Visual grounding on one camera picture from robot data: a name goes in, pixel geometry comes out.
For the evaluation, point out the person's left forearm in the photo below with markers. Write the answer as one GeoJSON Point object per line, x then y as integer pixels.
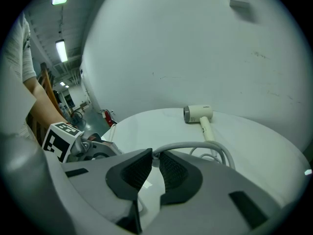
{"type": "Point", "coordinates": [46, 104]}

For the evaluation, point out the red fire extinguisher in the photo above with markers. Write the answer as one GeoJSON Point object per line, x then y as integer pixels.
{"type": "Point", "coordinates": [107, 117]}

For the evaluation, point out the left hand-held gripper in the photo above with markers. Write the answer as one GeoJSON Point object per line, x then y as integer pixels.
{"type": "Point", "coordinates": [61, 141]}

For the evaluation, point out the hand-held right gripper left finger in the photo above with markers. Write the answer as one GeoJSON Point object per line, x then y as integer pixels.
{"type": "Point", "coordinates": [97, 180]}

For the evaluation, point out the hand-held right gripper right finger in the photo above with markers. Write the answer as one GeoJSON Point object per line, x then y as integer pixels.
{"type": "Point", "coordinates": [207, 185]}

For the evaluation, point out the white hair dryer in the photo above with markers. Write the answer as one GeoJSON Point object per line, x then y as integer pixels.
{"type": "Point", "coordinates": [198, 114]}

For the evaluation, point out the grey striped shirt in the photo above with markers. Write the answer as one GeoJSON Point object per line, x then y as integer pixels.
{"type": "Point", "coordinates": [19, 65]}

